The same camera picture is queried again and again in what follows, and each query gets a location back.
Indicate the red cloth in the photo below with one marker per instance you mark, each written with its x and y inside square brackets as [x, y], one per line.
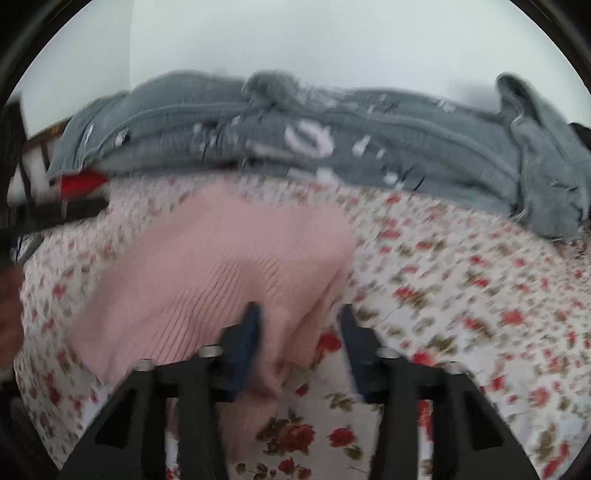
[83, 183]

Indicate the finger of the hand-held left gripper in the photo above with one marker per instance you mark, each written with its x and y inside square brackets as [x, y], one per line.
[64, 213]

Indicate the dark wooden frame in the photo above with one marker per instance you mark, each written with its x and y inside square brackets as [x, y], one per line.
[14, 152]

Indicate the floral bed sheet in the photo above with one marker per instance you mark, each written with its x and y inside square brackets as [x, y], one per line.
[461, 300]

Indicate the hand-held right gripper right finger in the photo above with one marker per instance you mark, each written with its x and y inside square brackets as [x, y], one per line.
[356, 351]

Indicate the pink knitted sweater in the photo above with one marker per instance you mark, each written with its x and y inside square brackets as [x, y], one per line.
[207, 258]

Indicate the grey quilted blanket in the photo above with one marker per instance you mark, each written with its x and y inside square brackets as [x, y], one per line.
[369, 157]

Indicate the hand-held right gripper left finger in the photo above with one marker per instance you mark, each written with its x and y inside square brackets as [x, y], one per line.
[249, 342]

